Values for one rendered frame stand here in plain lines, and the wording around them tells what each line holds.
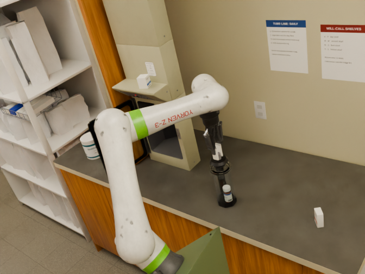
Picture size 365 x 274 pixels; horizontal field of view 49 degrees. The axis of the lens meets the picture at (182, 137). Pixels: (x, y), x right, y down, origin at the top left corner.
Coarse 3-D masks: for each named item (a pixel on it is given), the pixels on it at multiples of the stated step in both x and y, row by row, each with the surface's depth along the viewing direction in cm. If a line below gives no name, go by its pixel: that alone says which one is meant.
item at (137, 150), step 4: (120, 104) 226; (124, 108) 229; (128, 108) 231; (124, 112) 230; (92, 120) 216; (88, 124) 215; (140, 140) 243; (136, 144) 242; (140, 144) 244; (136, 148) 243; (140, 148) 245; (136, 152) 244; (140, 152) 246; (136, 156) 244; (140, 156) 246; (104, 168) 230
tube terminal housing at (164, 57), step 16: (128, 48) 211; (144, 48) 203; (160, 48) 197; (128, 64) 218; (144, 64) 210; (160, 64) 202; (176, 64) 208; (160, 80) 209; (176, 80) 211; (176, 96) 213; (192, 128) 230; (192, 144) 233; (160, 160) 249; (176, 160) 238; (192, 160) 236
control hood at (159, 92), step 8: (128, 80) 222; (136, 80) 219; (112, 88) 219; (120, 88) 215; (128, 88) 212; (136, 88) 210; (152, 88) 206; (160, 88) 204; (168, 88) 207; (152, 96) 204; (160, 96) 204; (168, 96) 208
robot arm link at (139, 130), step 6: (126, 114) 152; (132, 114) 152; (138, 114) 152; (132, 120) 150; (138, 120) 151; (132, 126) 150; (138, 126) 150; (144, 126) 151; (132, 132) 150; (138, 132) 151; (144, 132) 152; (132, 138) 152; (138, 138) 153
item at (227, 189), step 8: (216, 168) 200; (224, 168) 200; (216, 176) 193; (224, 176) 193; (216, 184) 197; (224, 184) 195; (232, 184) 199; (216, 192) 202; (224, 192) 198; (232, 192) 200; (224, 200) 200; (232, 200) 202
